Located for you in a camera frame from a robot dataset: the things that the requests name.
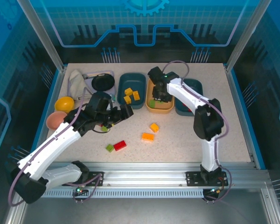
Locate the long orange lego brick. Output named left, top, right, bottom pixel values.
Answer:
left=141, top=132, right=155, bottom=142

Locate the yellow plastic container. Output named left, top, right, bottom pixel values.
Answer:
left=146, top=78, right=175, bottom=114

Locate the black round plate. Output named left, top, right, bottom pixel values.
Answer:
left=92, top=73, right=115, bottom=92

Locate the dark teal plastic container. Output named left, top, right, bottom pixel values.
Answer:
left=118, top=72, right=147, bottom=110
left=175, top=78, right=204, bottom=117

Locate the lavender tray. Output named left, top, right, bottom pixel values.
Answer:
left=67, top=69, right=116, bottom=100

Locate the beige folded cloth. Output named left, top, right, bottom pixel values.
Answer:
left=68, top=69, right=94, bottom=101

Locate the yellow bowl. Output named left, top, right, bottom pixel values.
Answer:
left=54, top=96, right=75, bottom=112

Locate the pink cup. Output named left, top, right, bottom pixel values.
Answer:
left=46, top=111, right=68, bottom=131

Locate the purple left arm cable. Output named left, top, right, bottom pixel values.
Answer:
left=8, top=87, right=104, bottom=207

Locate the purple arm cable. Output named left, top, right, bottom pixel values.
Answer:
left=8, top=87, right=104, bottom=207
left=162, top=60, right=234, bottom=203

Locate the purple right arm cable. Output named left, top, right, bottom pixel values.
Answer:
left=162, top=60, right=234, bottom=203

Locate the aluminium side rail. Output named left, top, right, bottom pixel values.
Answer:
left=23, top=66, right=67, bottom=171
left=224, top=64, right=259, bottom=170

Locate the aluminium mounting rail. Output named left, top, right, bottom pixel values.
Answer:
left=20, top=162, right=273, bottom=190

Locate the slotted grey cable duct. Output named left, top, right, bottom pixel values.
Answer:
left=41, top=188, right=205, bottom=199

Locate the aluminium frame post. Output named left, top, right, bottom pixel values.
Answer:
left=225, top=0, right=275, bottom=72
left=15, top=0, right=67, bottom=72

